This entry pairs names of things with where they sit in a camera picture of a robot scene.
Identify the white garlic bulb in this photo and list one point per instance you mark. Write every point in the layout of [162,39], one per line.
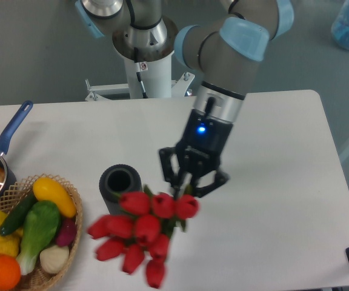
[54,258]

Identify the purple red onion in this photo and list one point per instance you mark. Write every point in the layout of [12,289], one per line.
[67,233]

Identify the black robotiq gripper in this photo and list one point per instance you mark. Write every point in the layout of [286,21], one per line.
[198,153]

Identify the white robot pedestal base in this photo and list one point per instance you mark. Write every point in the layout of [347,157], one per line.
[147,56]

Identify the dark grey ribbed vase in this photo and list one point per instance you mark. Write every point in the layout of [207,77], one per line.
[116,180]

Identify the yellow squash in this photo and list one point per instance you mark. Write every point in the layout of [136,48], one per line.
[47,189]

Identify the red tulip bouquet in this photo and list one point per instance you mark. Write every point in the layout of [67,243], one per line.
[143,231]

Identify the green bok choy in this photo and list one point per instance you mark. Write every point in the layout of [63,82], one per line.
[40,226]

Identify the orange fruit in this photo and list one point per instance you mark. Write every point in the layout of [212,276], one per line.
[10,272]

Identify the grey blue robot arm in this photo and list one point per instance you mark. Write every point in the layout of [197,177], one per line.
[227,52]

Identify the green cucumber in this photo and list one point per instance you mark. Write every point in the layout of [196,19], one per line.
[16,217]

